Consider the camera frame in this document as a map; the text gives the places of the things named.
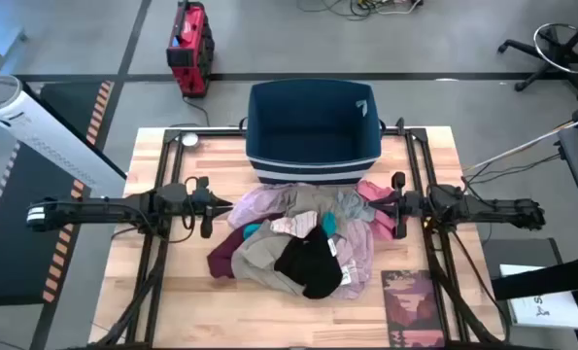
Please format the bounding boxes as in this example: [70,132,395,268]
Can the pink checked woven shirt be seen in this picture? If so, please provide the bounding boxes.
[326,221,376,300]

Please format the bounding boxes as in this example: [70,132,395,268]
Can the black desk cables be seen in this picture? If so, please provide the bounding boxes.
[462,153,561,187]

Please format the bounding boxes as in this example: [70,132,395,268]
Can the maroon garment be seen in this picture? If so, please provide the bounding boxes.
[206,213,285,280]

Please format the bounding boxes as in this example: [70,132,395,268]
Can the pale lilac pink shirt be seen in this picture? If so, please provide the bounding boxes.
[227,183,294,229]

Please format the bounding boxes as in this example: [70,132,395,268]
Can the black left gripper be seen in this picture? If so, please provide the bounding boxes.
[190,176,234,240]

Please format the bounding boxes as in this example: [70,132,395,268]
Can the cream striped cloth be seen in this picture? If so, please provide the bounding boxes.
[270,210,319,239]

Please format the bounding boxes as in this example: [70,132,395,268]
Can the navy white striped fabric basket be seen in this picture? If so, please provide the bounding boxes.
[239,77,387,187]

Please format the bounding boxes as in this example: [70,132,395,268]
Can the black metal rig frame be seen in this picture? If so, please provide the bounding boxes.
[86,123,508,350]

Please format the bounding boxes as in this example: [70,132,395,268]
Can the bright pink garment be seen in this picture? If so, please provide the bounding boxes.
[356,179,399,242]

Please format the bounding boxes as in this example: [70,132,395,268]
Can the floor cable tangle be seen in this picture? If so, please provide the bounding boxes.
[297,0,424,21]

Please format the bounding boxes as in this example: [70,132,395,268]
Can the black mat orange striped edge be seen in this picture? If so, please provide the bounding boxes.
[39,80,116,147]
[0,140,91,308]

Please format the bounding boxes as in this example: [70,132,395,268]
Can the black diagonal bar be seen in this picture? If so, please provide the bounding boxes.
[491,255,578,301]

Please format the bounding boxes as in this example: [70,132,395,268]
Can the grey blue cloth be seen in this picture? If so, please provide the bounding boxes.
[336,189,377,225]

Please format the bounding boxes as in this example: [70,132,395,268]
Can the thin pale pole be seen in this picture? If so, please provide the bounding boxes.
[462,110,578,174]

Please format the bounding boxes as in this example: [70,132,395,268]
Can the red tool case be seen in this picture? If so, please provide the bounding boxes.
[165,0,216,98]

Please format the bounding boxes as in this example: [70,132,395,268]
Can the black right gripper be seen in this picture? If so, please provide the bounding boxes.
[368,170,425,240]

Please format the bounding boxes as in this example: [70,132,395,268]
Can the sunset landscape picture card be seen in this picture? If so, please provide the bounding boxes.
[380,269,446,349]

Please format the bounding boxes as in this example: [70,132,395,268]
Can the black cable bundle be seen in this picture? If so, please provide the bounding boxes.
[87,235,171,350]
[423,226,509,347]

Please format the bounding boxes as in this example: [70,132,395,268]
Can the black garment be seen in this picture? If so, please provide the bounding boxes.
[273,226,344,300]

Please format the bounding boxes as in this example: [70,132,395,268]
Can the white paper booklet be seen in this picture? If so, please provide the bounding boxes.
[499,263,578,331]

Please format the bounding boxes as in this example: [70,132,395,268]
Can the black office chair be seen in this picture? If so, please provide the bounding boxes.
[496,0,578,103]

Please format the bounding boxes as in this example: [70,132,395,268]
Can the grey brown garment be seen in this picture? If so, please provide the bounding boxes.
[283,184,348,220]

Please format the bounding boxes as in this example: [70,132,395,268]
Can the white tower air purifier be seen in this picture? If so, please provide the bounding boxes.
[0,75,127,198]

